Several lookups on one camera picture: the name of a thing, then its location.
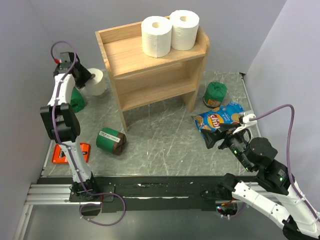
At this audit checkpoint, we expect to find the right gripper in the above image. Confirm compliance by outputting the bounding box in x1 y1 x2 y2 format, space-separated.
199 121 253 170

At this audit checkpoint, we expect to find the green roll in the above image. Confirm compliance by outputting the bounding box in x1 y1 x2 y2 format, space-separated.
70 87 85 113
95 127 127 155
203 81 227 109

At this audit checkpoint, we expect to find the white paper towel roll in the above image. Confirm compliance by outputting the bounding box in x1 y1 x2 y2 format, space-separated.
141 16 172 58

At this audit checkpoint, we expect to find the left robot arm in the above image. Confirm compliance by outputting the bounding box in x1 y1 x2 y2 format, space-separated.
39 52 99 202

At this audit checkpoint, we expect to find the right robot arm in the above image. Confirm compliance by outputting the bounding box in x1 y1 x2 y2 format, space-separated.
201 123 320 240

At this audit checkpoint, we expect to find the wooden two-tier shelf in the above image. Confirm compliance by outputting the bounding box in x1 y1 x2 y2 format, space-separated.
95 22 210 131

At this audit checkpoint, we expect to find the blue Lay's chips bag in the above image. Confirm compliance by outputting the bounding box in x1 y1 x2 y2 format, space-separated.
191 101 245 140

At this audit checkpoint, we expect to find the orange flat package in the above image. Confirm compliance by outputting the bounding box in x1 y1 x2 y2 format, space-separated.
51 142 91 164

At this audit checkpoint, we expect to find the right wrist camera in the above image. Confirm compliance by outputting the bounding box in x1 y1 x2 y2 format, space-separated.
232 110 258 135

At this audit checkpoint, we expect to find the purple cable loop, base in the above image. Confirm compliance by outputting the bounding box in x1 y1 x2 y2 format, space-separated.
79 192 127 227

